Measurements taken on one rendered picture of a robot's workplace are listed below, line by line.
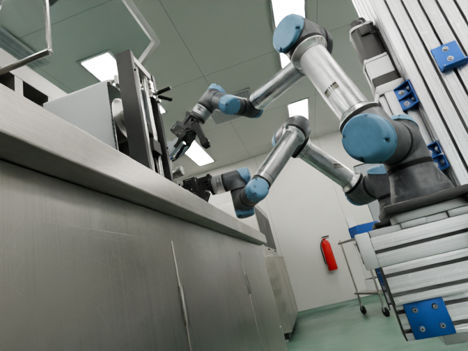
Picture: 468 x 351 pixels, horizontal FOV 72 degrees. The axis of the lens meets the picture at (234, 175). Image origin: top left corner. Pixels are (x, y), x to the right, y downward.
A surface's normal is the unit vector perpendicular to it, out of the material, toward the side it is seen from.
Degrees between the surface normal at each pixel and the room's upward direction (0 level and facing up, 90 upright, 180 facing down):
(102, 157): 90
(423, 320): 90
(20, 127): 90
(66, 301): 90
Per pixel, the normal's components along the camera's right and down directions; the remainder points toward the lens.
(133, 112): -0.23, -0.26
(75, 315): 0.95, -0.29
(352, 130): -0.71, 0.09
